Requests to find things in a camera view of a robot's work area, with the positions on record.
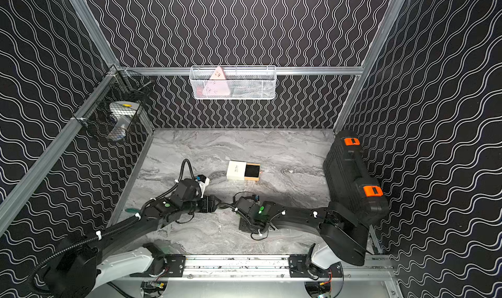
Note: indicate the white jewelry box sleeve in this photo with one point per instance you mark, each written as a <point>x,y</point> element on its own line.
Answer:
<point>236,170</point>

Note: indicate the right aluminium frame post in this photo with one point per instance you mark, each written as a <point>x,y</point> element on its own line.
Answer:
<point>382,33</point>

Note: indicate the aluminium corner frame post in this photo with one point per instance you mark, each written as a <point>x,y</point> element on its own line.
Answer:
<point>95,32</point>

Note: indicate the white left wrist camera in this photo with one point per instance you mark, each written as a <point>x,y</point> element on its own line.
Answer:
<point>203,182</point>

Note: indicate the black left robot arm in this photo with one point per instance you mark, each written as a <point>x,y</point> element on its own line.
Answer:
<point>72,270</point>

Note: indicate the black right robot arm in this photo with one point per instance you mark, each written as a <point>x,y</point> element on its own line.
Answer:
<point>340,229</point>

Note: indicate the white wire basket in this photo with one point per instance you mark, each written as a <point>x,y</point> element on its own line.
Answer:
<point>242,86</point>

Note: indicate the left side aluminium rail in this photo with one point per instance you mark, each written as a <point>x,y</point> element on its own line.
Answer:
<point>26,187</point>

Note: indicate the pink triangular card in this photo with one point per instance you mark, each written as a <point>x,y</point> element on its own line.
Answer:
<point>217,85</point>

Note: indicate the horizontal aluminium back rail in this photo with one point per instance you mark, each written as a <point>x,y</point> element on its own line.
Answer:
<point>279,71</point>

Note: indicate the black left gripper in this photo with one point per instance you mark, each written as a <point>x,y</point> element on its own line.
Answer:
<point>211,203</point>

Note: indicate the black wire basket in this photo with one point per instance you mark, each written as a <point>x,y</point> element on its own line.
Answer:
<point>127,86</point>

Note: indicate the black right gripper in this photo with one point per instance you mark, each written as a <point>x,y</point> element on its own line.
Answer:
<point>242,227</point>

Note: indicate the black plastic tool case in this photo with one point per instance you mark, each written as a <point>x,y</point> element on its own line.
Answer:
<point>349,181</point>

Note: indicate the brown jewelry box drawer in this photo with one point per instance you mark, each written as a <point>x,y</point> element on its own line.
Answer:
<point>252,172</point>

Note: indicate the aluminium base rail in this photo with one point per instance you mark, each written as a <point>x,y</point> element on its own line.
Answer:
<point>268,268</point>

